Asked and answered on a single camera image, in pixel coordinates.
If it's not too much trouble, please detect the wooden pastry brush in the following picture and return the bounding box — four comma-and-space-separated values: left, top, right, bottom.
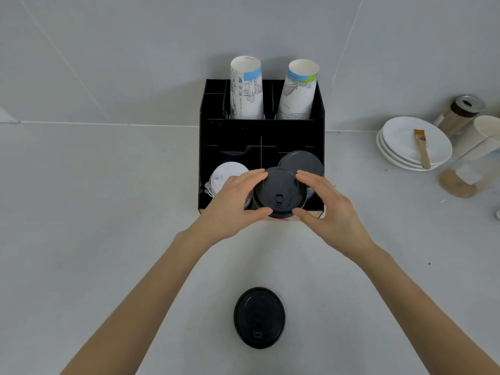
414, 129, 432, 170

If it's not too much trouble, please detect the green printed paper cup stack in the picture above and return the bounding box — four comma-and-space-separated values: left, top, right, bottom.
276, 59, 320, 121

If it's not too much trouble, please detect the person's left forearm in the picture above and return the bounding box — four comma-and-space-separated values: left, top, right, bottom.
60, 227, 215, 375

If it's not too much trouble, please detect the plain white paper cup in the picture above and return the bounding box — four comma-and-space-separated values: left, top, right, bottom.
452, 115, 500, 158

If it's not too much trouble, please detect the black compartment organizer box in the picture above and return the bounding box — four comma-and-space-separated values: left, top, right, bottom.
198, 79, 326, 215

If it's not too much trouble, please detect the person's left hand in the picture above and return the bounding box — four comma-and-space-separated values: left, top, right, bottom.
195, 169, 273, 249

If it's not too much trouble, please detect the white plate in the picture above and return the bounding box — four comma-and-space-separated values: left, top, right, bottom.
382, 116, 453, 165
378, 128, 451, 169
376, 132, 444, 171

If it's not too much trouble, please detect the brown spice jar black cap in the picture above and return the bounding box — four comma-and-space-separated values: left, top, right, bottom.
433, 95, 486, 139

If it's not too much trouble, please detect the stack of white lids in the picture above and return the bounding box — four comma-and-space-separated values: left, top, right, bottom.
204, 162, 251, 198

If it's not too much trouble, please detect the blue printed paper cup stack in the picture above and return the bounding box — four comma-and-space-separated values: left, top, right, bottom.
229, 55, 265, 120

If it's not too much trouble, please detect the black plastic cup lid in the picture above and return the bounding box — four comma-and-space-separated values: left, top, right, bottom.
252, 166, 309, 219
234, 287, 286, 349

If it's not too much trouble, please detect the person's right forearm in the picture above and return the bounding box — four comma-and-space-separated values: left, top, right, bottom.
352, 242, 500, 375

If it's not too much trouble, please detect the clear jar with brown powder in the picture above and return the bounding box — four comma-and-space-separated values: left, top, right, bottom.
438, 136, 500, 199

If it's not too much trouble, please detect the stack of black lids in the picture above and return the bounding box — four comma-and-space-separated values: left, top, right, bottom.
278, 151, 325, 200

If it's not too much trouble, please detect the person's right hand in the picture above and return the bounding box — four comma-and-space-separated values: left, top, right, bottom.
292, 170, 376, 264

